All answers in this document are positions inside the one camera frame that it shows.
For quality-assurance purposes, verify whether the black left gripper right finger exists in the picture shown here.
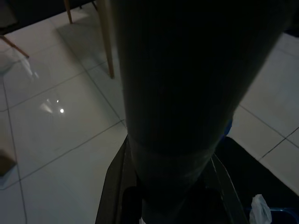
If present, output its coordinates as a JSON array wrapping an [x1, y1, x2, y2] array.
[[204, 154, 249, 224]]

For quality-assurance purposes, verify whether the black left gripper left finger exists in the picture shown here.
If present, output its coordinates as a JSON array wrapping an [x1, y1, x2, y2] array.
[[95, 135, 143, 224]]

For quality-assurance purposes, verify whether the blue plastic dustpan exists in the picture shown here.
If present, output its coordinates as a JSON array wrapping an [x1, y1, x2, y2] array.
[[242, 204, 299, 224]]

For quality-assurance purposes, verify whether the hand brush with thick handle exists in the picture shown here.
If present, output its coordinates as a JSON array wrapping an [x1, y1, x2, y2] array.
[[111, 0, 292, 224]]

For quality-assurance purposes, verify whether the black floor mat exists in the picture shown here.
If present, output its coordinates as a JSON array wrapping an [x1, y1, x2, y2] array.
[[214, 136, 299, 224]]

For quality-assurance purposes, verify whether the large crumpled white paper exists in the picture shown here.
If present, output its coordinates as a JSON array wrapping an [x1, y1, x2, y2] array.
[[249, 193, 273, 224]]

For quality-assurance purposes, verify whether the wooden chair leg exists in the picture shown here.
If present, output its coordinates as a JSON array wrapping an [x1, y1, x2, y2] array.
[[64, 0, 73, 24], [0, 35, 30, 59], [98, 0, 115, 79]]

